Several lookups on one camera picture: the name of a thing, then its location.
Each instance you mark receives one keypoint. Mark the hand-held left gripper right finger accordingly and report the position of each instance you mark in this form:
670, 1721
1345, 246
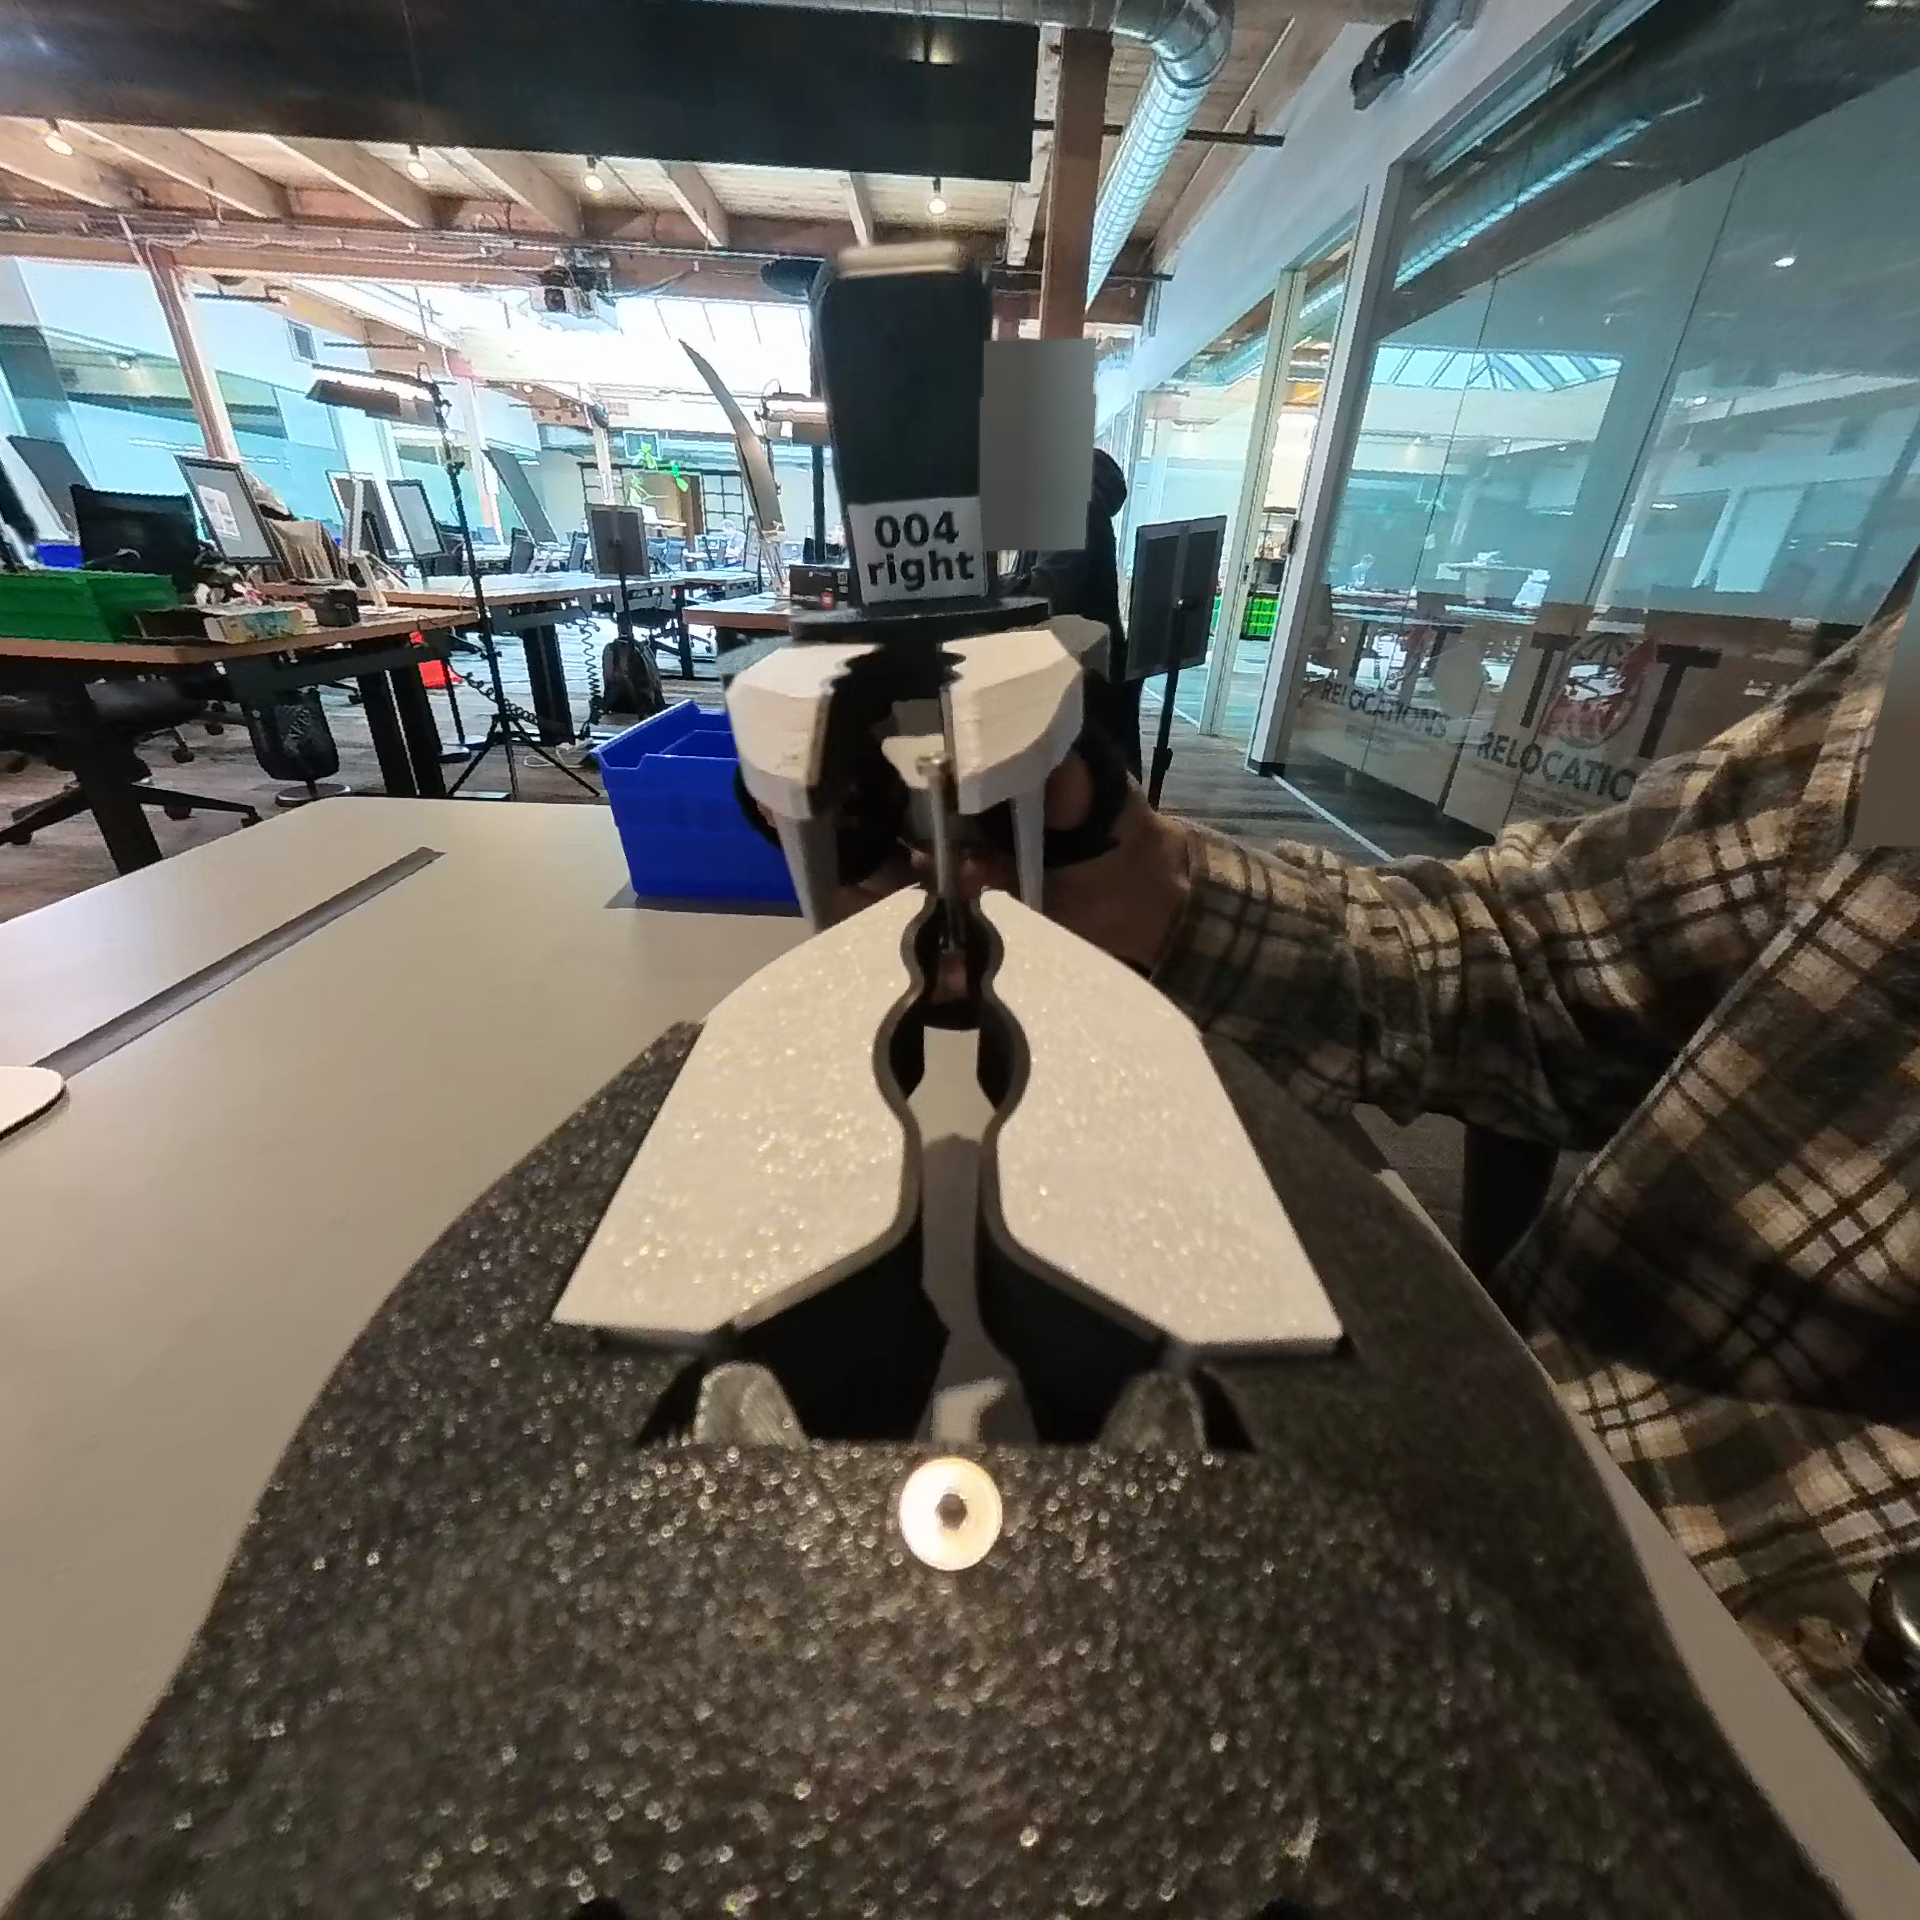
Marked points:
1156, 1185

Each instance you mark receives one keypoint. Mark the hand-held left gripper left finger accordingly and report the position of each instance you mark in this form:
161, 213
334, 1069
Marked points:
751, 1172

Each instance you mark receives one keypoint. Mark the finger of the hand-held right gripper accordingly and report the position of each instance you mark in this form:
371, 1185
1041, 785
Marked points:
780, 729
1028, 706

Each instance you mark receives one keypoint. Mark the blue plastic bin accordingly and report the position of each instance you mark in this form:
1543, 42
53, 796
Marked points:
676, 826

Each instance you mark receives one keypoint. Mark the long thin metal bolt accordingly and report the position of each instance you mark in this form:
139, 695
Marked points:
941, 826

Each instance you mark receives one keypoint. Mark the person's right forearm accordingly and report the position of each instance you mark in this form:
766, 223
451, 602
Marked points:
1501, 945

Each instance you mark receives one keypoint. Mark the person's right hand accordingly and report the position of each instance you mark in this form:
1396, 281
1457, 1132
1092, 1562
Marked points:
1118, 908

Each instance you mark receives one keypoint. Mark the black backpack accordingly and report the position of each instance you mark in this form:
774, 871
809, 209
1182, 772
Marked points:
629, 675

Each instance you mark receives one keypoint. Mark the curved pale banner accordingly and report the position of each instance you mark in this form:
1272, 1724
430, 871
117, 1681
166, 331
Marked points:
751, 452

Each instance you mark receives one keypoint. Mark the small monitor on stand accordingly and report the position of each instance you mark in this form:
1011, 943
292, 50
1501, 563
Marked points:
617, 541

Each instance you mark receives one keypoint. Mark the wooden column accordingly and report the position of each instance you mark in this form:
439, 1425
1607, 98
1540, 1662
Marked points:
1073, 182

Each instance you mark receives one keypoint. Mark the black tripod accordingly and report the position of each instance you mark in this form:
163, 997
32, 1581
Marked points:
503, 717

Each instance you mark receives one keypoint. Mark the ceiling projector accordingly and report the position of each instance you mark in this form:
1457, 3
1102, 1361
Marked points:
580, 293

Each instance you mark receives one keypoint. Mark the black mesh chair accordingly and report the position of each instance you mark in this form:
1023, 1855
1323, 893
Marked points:
301, 734

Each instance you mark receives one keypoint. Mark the black ceiling panel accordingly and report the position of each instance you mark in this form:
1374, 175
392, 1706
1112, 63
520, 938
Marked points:
525, 91

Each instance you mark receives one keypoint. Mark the black panel light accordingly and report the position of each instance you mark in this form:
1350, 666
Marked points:
376, 399

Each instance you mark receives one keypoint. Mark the black ceiling device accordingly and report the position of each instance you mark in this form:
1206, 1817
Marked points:
1396, 61

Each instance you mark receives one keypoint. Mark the monitor with white screen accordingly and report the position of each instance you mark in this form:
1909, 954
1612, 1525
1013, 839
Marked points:
225, 510

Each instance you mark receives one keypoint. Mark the person's plaid shirt torso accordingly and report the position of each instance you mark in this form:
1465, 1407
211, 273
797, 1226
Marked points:
1771, 1276

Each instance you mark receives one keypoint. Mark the wooden top desk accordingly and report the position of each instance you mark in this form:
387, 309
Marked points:
149, 650

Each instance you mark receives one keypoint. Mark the black computer monitor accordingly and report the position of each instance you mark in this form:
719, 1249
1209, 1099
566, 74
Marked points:
135, 534

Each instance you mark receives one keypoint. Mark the black office chair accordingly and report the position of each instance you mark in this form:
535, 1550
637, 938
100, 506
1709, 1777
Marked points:
89, 734

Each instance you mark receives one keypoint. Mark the green plastic bin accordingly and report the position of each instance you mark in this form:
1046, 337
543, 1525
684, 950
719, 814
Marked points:
77, 609

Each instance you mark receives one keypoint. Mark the white flat object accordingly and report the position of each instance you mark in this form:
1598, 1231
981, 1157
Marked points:
28, 1103

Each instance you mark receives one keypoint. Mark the black glossy object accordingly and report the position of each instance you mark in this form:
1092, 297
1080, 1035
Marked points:
1899, 1613

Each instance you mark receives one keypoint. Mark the silver ventilation duct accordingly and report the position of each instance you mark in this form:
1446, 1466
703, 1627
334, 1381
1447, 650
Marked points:
1161, 119

